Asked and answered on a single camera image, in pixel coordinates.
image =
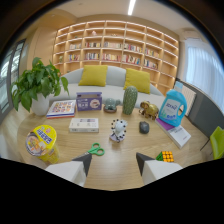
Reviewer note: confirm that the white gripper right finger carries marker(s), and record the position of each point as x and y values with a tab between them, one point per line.
154	169

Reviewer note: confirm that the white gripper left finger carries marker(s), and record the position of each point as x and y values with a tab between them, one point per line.
72	171

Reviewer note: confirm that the white flat pen box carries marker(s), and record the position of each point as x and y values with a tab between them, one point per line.
84	125

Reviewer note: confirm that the purple cardboard box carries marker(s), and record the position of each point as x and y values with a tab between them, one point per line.
89	101

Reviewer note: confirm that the colourful puzzle cube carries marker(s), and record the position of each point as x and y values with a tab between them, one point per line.
165	156

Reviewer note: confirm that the white book with purple edge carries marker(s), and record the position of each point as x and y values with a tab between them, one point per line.
175	133

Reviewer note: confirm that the yellow instant noodle cup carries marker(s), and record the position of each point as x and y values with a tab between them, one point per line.
42	142

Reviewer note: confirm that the dark grey computer mouse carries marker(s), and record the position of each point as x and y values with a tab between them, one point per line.
144	127

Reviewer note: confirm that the white black-dotted toy figure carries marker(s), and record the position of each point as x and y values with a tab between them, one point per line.
118	130

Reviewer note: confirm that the golden elephant figurine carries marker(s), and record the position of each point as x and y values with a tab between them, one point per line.
149	109

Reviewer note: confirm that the blue detergent bottle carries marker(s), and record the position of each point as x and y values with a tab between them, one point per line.
172	108

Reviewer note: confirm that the colourful picture book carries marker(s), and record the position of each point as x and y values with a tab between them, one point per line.
61	108

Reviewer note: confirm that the green chair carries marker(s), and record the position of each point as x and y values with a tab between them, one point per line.
217	142

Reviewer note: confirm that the green cactus vase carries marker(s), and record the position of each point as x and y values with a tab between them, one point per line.
129	100

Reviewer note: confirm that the yellow cushion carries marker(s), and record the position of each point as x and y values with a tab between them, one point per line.
93	75
138	80

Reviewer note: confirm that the green potted plant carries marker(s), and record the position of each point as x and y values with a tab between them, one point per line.
38	85

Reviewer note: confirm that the light grey sofa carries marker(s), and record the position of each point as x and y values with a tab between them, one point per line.
113	85

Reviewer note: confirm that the white curtain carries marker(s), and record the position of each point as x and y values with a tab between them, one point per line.
206	73

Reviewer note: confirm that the white ceiling light strip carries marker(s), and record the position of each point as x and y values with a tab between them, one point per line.
131	7

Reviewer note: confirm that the wooden bookshelf wall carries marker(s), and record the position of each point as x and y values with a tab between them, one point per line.
116	50

